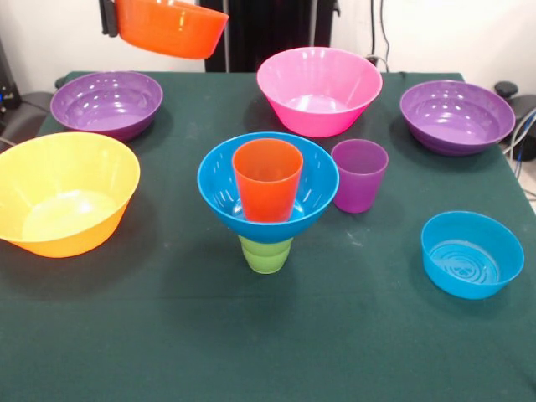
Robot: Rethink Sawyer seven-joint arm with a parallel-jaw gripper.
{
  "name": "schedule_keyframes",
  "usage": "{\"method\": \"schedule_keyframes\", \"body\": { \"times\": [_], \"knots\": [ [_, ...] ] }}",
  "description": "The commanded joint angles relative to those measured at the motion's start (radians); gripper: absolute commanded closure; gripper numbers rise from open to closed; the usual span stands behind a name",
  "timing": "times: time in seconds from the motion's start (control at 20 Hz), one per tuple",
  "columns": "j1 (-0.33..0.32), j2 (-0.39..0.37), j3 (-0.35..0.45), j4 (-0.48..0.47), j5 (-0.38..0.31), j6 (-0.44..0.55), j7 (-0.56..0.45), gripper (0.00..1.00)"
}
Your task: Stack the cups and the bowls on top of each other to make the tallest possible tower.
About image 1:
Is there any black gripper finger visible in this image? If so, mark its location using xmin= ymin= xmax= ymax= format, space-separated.
xmin=99 ymin=0 xmax=120 ymax=38

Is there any orange plastic bowl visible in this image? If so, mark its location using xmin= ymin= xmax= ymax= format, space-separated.
xmin=115 ymin=0 xmax=229 ymax=60

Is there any orange plastic cup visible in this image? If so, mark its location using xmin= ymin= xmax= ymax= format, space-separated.
xmin=232 ymin=138 xmax=304 ymax=223

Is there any deep blue plastic bowl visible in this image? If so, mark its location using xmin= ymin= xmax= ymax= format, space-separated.
xmin=197 ymin=131 xmax=340 ymax=245

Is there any purple plastic bowl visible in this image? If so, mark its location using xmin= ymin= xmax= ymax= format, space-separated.
xmin=399 ymin=80 xmax=517 ymax=157
xmin=49 ymin=70 xmax=164 ymax=142

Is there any black device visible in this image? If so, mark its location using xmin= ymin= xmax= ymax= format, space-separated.
xmin=0 ymin=37 xmax=22 ymax=113

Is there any yellow plastic bowl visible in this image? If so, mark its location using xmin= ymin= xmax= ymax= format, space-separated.
xmin=0 ymin=131 xmax=142 ymax=259

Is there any pink plastic bowl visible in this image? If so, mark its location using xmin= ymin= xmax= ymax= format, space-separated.
xmin=256 ymin=46 xmax=384 ymax=138

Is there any green plastic cup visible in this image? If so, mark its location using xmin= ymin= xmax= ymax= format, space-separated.
xmin=237 ymin=233 xmax=294 ymax=276

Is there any purple plastic cup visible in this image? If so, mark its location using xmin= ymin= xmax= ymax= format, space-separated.
xmin=333 ymin=138 xmax=389 ymax=214

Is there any dark green table cloth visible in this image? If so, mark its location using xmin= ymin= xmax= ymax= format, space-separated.
xmin=0 ymin=70 xmax=536 ymax=402

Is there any black round knob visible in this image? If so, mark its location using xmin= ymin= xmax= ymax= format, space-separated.
xmin=493 ymin=81 xmax=520 ymax=101

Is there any low blue plastic bowl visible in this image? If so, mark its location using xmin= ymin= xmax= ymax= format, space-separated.
xmin=420 ymin=210 xmax=525 ymax=300

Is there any black wall cable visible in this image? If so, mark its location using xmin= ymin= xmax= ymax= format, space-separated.
xmin=369 ymin=0 xmax=377 ymax=58

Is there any grey wall cable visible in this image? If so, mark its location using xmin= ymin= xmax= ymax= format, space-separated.
xmin=379 ymin=0 xmax=391 ymax=66

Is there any white cable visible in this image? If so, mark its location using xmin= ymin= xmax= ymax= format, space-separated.
xmin=502 ymin=108 xmax=536 ymax=157

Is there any blue cable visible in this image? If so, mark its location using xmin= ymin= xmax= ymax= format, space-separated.
xmin=513 ymin=106 xmax=536 ymax=163

